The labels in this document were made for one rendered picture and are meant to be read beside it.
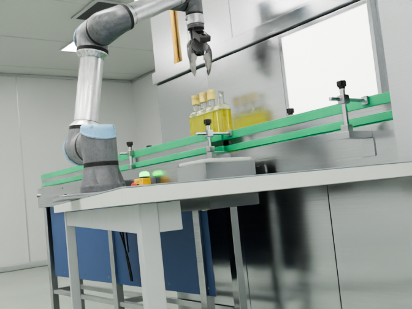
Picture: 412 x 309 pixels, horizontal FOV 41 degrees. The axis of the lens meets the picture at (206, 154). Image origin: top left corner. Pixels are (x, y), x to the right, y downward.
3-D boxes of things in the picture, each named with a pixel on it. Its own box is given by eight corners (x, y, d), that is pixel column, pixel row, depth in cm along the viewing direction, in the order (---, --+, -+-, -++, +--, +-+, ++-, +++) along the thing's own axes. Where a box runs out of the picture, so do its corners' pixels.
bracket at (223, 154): (233, 168, 212) (231, 150, 212) (214, 169, 206) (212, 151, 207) (227, 169, 215) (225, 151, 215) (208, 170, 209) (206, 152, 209)
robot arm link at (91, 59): (73, 160, 184) (87, 8, 193) (59, 165, 196) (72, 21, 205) (106, 165, 190) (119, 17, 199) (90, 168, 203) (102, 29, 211)
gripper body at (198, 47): (204, 57, 232) (201, 30, 233) (209, 51, 224) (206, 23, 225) (186, 58, 230) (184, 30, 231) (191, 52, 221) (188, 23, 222)
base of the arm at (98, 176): (87, 193, 172) (84, 162, 172) (75, 194, 185) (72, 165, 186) (132, 189, 179) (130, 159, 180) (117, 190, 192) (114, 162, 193)
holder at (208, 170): (268, 181, 197) (265, 159, 197) (208, 186, 180) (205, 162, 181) (236, 184, 210) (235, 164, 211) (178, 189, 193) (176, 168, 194)
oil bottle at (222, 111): (236, 153, 223) (230, 102, 225) (225, 153, 220) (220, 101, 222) (227, 154, 228) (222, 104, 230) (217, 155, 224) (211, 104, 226)
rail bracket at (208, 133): (234, 150, 214) (231, 118, 215) (200, 151, 203) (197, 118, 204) (229, 151, 216) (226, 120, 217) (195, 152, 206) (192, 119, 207)
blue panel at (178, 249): (249, 288, 222) (238, 184, 225) (215, 297, 211) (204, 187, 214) (81, 271, 347) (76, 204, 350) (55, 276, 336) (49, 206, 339)
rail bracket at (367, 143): (379, 155, 162) (370, 80, 164) (344, 157, 152) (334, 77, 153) (366, 157, 166) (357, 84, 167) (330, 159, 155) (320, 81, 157)
